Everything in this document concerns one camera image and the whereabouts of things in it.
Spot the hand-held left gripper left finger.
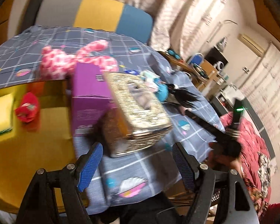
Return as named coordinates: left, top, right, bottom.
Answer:
left=16, top=142, right=104, bottom=224

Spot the golden ornate tissue box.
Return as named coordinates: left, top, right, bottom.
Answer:
left=102, top=71, right=174, bottom=158

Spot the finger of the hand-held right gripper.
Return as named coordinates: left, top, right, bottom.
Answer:
left=189, top=111, right=225, bottom=143

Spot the wall air conditioner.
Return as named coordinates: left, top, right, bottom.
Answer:
left=237, top=34, right=267, bottom=57

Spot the red knitted strawberry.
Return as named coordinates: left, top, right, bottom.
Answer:
left=15, top=92, right=40, bottom=123

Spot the person's right hand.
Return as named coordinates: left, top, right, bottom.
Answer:
left=208, top=143, right=243, bottom=171

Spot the purple cardboard box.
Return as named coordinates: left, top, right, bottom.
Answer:
left=71, top=62, right=119, bottom=139

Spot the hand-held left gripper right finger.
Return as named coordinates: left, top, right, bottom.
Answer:
left=172, top=142, right=259, bottom=224

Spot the wooden side desk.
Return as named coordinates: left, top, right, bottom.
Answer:
left=161, top=51, right=225, bottom=92

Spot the yellow sponge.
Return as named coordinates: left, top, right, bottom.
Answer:
left=0, top=93, right=15, bottom=137

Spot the printed cream curtain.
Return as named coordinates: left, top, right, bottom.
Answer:
left=105, top=0, right=239, bottom=62

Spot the pink spotted plush toy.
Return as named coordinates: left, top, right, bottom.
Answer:
left=39, top=40, right=120, bottom=80

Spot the grey checked tablecloth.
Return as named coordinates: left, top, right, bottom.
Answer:
left=0, top=25, right=227, bottom=215

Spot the grey yellow blue chair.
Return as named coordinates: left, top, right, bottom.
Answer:
left=35, top=0, right=154, bottom=44

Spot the red patterned quilt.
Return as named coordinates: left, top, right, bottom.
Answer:
left=220, top=111, right=279, bottom=216

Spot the black rolled mat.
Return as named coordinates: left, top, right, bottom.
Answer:
left=21, top=0, right=49, bottom=28

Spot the gold metal tin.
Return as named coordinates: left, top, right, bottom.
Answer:
left=0, top=79, right=90, bottom=215

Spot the white tissue packet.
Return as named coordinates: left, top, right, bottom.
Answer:
left=140, top=71, right=160, bottom=85

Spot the blue metal chair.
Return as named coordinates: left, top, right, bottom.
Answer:
left=189, top=53, right=205, bottom=66

